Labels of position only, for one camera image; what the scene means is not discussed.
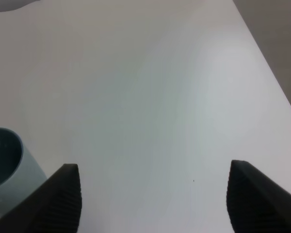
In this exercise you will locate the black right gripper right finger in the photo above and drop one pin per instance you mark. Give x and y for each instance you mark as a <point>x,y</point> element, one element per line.
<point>255,203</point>

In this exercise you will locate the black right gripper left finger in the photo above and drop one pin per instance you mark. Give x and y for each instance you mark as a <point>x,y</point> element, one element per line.
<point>55,207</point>

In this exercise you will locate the teal plastic cup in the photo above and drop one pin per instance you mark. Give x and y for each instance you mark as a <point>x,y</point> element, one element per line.
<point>20,174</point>

